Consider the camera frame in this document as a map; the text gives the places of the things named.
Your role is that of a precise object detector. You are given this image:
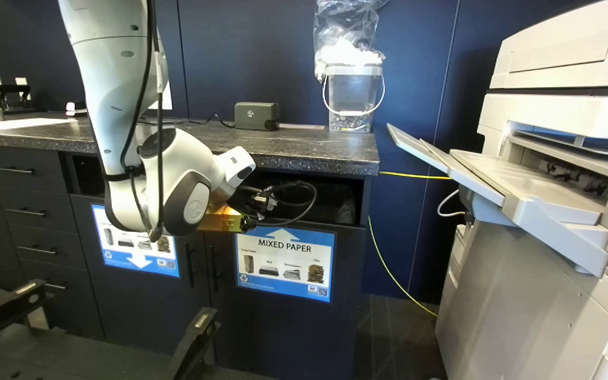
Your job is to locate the clear plastic bucket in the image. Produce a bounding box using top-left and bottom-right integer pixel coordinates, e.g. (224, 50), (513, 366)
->
(318, 61), (387, 135)

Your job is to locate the mixed paper sign down arrow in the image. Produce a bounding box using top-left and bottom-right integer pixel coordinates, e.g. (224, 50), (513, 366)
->
(90, 203), (182, 281)

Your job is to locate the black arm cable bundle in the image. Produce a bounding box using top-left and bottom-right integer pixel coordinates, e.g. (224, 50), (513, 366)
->
(115, 0), (168, 246)

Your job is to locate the black camera cable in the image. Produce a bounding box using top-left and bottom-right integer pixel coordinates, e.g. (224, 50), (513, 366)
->
(245, 178), (321, 231)

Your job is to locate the black cabinet drawer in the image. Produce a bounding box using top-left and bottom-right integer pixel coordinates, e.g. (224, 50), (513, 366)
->
(0, 227), (81, 268)
(0, 147), (67, 195)
(11, 262), (102, 340)
(0, 189), (76, 232)

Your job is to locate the black cabinet door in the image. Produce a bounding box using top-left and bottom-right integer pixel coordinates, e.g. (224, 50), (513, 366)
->
(70, 195), (210, 356)
(201, 209), (369, 380)

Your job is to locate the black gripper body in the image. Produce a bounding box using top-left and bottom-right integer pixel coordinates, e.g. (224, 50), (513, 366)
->
(232, 184), (279, 218)

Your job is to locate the mixed paper sign up arrow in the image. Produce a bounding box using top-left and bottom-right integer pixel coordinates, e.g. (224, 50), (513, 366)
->
(234, 223), (338, 306)

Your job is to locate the amber camera mount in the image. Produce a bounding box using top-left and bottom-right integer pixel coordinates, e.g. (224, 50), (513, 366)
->
(195, 203), (250, 234)

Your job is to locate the white printer cable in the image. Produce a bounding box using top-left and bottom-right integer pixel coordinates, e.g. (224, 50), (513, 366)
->
(434, 187), (468, 223)

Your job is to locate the black clamp bar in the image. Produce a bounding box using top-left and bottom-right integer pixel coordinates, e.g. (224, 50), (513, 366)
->
(168, 304), (222, 380)
(0, 277), (60, 349)

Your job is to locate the small grey box device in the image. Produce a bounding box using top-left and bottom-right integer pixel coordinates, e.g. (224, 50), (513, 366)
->
(232, 100), (281, 134)

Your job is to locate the crumpled clear plastic bag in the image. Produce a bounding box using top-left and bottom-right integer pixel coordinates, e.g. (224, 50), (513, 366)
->
(309, 0), (391, 81)

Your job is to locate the small tan card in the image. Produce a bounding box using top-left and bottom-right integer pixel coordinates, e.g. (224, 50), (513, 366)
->
(274, 121), (331, 135)

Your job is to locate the black power cable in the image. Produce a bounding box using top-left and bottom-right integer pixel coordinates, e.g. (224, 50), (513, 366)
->
(175, 111), (239, 131)

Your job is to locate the white office printer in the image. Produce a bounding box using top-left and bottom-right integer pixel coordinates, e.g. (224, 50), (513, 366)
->
(385, 0), (608, 380)

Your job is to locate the yellow cable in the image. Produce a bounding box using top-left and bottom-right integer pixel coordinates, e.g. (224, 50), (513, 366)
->
(363, 167), (455, 321)

